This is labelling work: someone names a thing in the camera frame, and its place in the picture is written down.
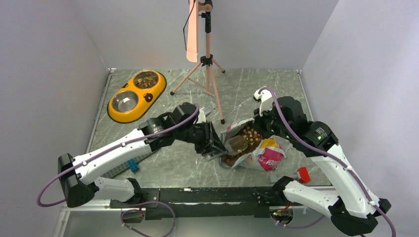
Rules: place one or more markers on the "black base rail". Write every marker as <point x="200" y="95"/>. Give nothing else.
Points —
<point x="258" y="202"/>

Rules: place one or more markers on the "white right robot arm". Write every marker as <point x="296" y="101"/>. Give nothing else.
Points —
<point x="354" y="209"/>

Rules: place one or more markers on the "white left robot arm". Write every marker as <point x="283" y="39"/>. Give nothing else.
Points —
<point x="83" y="181"/>

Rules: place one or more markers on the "blue building brick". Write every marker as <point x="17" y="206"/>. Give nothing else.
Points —
<point x="133" y="166"/>

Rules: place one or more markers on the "pet food bag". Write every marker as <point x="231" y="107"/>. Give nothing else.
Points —
<point x="268" y="155"/>

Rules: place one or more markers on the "grey building baseplate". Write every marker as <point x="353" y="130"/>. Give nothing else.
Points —
<point x="123" y="167"/>

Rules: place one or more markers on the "pink tripod stand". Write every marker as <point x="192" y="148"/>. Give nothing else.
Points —
<point x="207" y="61"/>

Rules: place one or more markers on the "kibble in far bowl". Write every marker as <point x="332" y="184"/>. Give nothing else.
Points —
<point x="145" y="80"/>

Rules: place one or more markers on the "pink light panel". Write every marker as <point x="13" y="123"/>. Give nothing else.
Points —
<point x="190" y="32"/>

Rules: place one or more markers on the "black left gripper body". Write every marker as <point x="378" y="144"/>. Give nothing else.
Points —
<point x="199" y="136"/>

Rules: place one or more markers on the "red clamp block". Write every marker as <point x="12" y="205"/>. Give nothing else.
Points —
<point x="303" y="175"/>

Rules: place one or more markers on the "pet food kibble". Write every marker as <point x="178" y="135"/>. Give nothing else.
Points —
<point x="253" y="138"/>

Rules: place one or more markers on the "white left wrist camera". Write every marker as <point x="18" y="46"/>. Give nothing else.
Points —
<point x="203" y="113"/>

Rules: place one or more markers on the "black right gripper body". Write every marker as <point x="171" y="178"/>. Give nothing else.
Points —
<point x="268" y="125"/>

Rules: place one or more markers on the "yellow double pet bowl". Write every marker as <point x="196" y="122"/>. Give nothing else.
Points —
<point x="130" y="103"/>

